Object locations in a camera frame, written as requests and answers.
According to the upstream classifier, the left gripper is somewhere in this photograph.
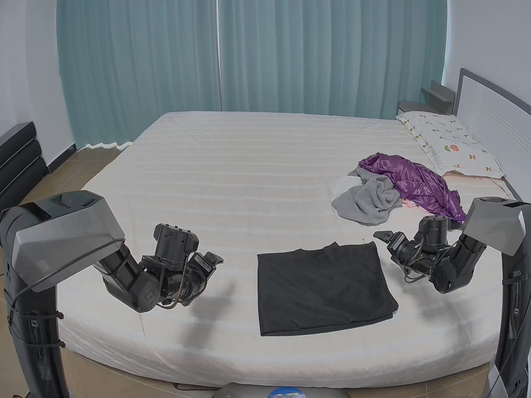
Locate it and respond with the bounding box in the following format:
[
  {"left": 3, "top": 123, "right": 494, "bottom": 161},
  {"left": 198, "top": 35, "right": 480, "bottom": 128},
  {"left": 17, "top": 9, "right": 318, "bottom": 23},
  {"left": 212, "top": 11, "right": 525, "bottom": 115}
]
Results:
[{"left": 188, "top": 252, "right": 226, "bottom": 283}]

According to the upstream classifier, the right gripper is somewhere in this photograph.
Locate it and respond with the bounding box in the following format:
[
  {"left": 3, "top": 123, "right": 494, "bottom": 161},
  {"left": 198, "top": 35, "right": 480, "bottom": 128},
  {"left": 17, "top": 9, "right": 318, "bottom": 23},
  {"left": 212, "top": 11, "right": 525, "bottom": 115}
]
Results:
[{"left": 386, "top": 231, "right": 417, "bottom": 265}]

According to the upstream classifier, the black T-shirt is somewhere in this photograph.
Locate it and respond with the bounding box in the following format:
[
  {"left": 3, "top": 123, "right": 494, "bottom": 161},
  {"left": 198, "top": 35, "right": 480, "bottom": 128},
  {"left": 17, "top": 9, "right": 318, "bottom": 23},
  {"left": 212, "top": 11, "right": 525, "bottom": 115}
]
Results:
[{"left": 256, "top": 241, "right": 400, "bottom": 337}]

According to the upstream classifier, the bed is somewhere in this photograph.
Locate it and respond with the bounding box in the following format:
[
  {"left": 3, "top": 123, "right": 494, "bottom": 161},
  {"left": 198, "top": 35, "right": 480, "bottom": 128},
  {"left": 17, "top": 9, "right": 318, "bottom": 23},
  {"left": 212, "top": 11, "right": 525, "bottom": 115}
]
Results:
[{"left": 54, "top": 68, "right": 531, "bottom": 389}]

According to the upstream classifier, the grey garment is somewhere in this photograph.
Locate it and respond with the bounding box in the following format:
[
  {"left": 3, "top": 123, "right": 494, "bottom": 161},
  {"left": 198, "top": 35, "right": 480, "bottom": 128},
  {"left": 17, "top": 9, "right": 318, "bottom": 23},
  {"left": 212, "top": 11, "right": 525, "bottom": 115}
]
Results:
[{"left": 332, "top": 166, "right": 402, "bottom": 226}]

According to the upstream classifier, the purple satin garment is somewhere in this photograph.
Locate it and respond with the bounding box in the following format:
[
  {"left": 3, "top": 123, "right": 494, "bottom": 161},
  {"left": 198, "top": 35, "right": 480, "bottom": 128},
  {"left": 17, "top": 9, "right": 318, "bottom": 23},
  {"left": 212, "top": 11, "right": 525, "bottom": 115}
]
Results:
[{"left": 359, "top": 153, "right": 468, "bottom": 224}]

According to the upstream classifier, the white garment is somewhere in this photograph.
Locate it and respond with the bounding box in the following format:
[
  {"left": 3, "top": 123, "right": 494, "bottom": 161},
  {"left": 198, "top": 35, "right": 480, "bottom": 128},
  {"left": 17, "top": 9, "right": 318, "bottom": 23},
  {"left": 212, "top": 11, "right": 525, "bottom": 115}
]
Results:
[{"left": 332, "top": 175, "right": 361, "bottom": 200}]

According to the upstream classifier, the white printed pillow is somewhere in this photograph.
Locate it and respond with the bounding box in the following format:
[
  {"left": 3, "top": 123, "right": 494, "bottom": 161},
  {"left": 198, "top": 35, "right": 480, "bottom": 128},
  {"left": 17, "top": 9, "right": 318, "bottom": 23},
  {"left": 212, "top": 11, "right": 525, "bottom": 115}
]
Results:
[{"left": 395, "top": 111, "right": 506, "bottom": 179}]

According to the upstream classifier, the grey bedside table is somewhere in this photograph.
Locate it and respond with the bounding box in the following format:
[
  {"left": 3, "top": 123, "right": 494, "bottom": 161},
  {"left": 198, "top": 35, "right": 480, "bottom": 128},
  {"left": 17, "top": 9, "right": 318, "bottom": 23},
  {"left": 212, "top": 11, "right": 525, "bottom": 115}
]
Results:
[{"left": 398, "top": 80, "right": 456, "bottom": 115}]

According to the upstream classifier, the black chest of drawers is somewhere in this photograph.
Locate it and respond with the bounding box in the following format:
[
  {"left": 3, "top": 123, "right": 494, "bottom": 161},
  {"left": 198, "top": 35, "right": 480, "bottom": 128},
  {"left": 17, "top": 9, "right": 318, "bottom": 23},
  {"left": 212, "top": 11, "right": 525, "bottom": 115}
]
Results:
[{"left": 0, "top": 121, "right": 48, "bottom": 211}]

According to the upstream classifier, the blue-green curtain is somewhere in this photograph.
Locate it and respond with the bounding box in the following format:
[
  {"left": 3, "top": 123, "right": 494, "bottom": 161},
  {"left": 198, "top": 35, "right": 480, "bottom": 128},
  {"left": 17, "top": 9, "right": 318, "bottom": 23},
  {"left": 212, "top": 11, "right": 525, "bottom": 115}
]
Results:
[
  {"left": 218, "top": 0, "right": 449, "bottom": 119},
  {"left": 56, "top": 0, "right": 223, "bottom": 149}
]

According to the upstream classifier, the black cable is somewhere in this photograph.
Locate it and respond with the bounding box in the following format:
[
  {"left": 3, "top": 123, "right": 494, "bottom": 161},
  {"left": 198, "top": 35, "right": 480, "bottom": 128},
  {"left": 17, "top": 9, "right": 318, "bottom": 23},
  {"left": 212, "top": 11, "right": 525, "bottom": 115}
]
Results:
[
  {"left": 404, "top": 263, "right": 433, "bottom": 284},
  {"left": 7, "top": 239, "right": 126, "bottom": 320}
]

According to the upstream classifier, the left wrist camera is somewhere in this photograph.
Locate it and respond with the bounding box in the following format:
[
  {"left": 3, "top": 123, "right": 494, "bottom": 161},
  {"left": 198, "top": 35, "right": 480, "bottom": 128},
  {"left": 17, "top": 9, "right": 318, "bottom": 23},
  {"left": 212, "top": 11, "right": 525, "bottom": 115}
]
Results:
[{"left": 153, "top": 223, "right": 199, "bottom": 265}]

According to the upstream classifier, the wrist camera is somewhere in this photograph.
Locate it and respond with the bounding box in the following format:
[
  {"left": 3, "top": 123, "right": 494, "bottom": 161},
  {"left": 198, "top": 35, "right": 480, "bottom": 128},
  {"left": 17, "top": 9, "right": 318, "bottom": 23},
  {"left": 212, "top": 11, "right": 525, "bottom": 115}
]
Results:
[
  {"left": 418, "top": 216, "right": 451, "bottom": 246},
  {"left": 153, "top": 223, "right": 199, "bottom": 265}
]

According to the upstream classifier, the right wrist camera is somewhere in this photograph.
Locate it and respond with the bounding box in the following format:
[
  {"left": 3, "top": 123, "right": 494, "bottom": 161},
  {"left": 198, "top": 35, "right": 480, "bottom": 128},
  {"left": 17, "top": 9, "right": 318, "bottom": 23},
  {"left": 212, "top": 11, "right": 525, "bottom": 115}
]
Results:
[{"left": 418, "top": 216, "right": 451, "bottom": 246}]

